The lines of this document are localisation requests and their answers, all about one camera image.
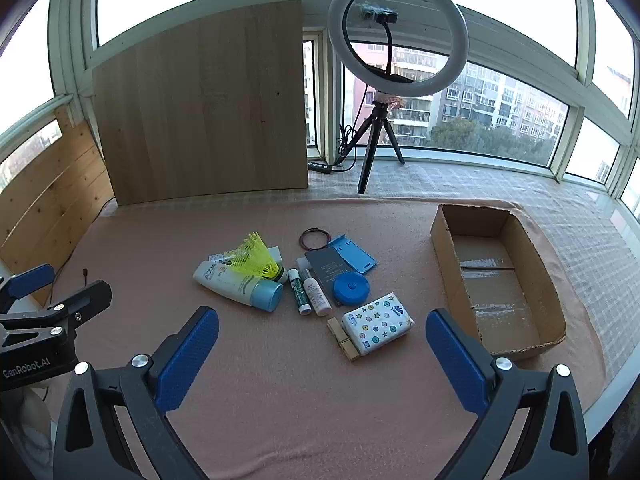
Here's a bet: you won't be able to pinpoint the thin dark wire with plug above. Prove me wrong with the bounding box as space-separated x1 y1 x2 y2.
50 267 91 306

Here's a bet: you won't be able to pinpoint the large wooden board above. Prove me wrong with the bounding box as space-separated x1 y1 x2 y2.
91 0 310 207

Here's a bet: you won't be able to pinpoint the white lotion tube blue cap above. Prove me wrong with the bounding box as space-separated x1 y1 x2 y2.
193 260 284 312

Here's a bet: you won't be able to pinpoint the wooden slat panel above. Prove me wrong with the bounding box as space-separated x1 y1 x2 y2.
0 106 117 306

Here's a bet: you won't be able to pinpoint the wooden clothespin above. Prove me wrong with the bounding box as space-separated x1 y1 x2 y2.
336 332 361 362
326 316 351 345

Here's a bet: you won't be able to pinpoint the small white bottle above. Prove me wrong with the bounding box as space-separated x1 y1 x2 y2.
302 272 332 317

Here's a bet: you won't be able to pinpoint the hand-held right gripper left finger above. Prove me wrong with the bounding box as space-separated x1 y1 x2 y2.
52 305 221 480

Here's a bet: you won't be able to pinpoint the white ring light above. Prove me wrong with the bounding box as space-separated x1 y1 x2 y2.
327 0 470 98

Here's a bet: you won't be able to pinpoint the blue round tape measure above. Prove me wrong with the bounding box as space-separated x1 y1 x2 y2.
333 272 370 307

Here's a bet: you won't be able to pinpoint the dark grey card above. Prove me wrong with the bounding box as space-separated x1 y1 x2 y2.
304 247 351 301

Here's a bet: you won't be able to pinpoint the black gooseneck phone clamp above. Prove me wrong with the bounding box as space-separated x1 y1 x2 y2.
357 1 416 83

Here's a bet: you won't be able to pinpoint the green trees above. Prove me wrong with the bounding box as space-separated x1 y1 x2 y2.
430 117 556 166

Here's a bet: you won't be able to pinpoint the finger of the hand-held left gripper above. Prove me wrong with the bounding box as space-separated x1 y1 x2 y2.
0 281 113 346
0 263 56 311

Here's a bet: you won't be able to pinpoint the green lip balm stick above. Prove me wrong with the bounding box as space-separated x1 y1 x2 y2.
287 268 312 316

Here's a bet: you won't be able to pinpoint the black hair tie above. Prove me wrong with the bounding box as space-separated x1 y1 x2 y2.
299 230 328 252

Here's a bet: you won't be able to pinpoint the cardboard box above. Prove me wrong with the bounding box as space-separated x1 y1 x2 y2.
431 203 567 361

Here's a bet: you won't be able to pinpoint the crumpled pink plastic wrap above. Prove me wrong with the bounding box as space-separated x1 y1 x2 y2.
372 91 405 111

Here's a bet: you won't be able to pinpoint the black tripod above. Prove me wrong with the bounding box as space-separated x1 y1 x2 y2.
357 92 407 196

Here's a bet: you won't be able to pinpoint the blue plastic phone stand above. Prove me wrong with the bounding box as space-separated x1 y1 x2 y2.
327 233 377 275

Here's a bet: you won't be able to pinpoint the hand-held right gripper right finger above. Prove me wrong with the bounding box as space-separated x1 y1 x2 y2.
425 308 588 480

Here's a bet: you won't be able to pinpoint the black power cable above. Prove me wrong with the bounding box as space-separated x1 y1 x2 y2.
332 82 373 171

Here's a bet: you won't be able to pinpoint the yellow plastic shuttlecock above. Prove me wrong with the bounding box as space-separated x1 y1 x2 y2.
222 232 288 283

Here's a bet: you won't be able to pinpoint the patterned tissue pack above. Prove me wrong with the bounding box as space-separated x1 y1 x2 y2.
342 292 416 357

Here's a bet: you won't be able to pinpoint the apartment buildings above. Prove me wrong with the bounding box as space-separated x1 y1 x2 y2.
345 45 571 141

